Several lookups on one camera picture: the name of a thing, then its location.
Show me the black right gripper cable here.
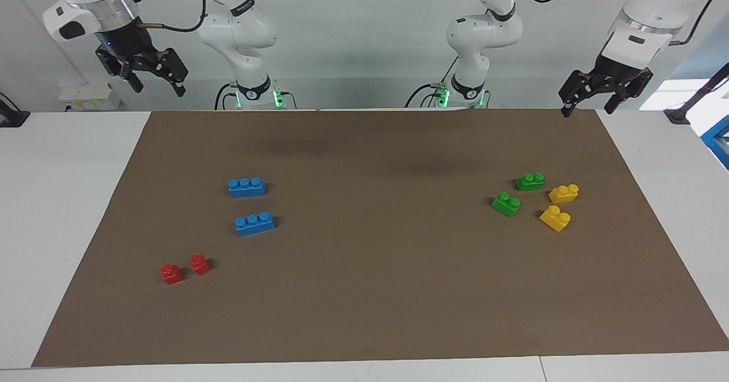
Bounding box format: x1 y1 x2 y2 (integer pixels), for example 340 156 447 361
136 0 207 32

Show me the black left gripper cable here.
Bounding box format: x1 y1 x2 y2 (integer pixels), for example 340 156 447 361
515 0 729 47

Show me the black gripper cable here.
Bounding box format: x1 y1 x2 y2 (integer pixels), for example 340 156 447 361
515 0 729 47
136 0 207 32

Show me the black table clamp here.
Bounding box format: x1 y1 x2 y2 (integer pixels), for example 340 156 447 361
0 93 30 128

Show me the black left base cable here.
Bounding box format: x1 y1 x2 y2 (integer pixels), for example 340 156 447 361
405 56 458 108

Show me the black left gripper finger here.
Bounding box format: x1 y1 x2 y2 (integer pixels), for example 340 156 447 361
558 71 604 118
605 70 654 115

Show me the white wall socket box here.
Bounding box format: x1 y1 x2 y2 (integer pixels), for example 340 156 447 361
59 83 121 111

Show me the black base cable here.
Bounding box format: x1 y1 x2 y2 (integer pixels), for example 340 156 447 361
214 82 237 111
405 56 458 108

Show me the green two-stud toy brick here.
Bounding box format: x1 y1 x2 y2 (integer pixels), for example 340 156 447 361
492 192 522 218
515 172 546 192

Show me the blue metal frame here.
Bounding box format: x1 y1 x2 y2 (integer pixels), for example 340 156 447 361
701 114 729 170

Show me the black right base cable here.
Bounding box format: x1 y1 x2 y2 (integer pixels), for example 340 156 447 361
214 82 237 111

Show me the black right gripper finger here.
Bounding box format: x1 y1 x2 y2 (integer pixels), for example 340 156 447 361
96 46 144 93
149 48 189 97

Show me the brown table mat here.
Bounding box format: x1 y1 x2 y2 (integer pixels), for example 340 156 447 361
31 109 729 368

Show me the yellow two-stud toy brick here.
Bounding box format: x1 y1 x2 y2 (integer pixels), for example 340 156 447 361
539 205 572 233
548 184 580 204

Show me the blue three-stud toy brick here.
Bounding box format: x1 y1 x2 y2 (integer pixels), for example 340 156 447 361
235 211 275 237
228 177 267 198

